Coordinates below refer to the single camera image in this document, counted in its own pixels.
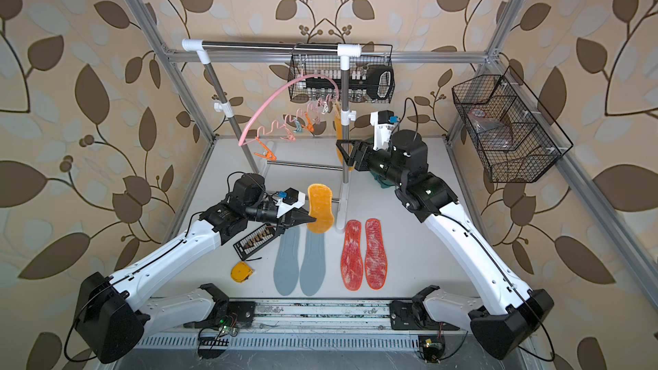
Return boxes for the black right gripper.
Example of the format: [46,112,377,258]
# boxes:
[340,137,410,189]

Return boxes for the orange yellow insole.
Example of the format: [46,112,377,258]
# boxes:
[333,110,344,164]
[308,183,334,234]

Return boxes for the light blue insole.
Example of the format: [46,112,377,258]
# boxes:
[273,226,301,296]
[299,231,326,297]

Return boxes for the red insole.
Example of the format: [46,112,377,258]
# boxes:
[364,219,387,289]
[340,220,364,291]

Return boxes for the pink multi-clip hanger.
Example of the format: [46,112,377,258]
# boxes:
[238,73,341,147]

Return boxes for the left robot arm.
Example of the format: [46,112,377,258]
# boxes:
[70,173,315,364]

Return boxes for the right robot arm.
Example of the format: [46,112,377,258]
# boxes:
[336,129,555,360]

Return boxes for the green plastic tool case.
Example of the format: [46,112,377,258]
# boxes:
[370,171,396,188]

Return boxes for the orange clothes peg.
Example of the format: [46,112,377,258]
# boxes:
[255,145,277,161]

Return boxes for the black socket bit set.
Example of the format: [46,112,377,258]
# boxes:
[289,65,395,103]

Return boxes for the yellow tape measure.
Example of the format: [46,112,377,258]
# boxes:
[231,261,254,284]

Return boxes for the plastic bag in basket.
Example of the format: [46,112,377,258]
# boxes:
[468,109,513,152]

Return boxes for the white clothes rack with steel bars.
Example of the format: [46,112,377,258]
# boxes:
[181,38,363,234]

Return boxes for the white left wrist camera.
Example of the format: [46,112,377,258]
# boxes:
[273,188,306,219]

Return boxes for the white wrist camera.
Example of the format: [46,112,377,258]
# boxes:
[369,110,399,151]
[273,188,306,219]

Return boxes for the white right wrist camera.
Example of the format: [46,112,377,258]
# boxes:
[369,110,399,151]

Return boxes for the black wire basket back wall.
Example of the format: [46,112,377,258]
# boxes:
[288,43,393,92]

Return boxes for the black wire basket wall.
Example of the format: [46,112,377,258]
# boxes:
[452,67,573,183]
[288,43,393,92]

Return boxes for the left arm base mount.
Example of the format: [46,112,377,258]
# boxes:
[183,284,256,360]

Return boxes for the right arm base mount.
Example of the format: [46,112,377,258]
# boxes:
[389,285,459,331]

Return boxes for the black wire basket right wall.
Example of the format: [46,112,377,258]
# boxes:
[452,67,573,183]

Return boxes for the small electronics board with wires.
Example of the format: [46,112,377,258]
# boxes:
[418,335,446,364]

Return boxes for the aluminium frame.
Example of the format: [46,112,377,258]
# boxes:
[76,0,658,370]

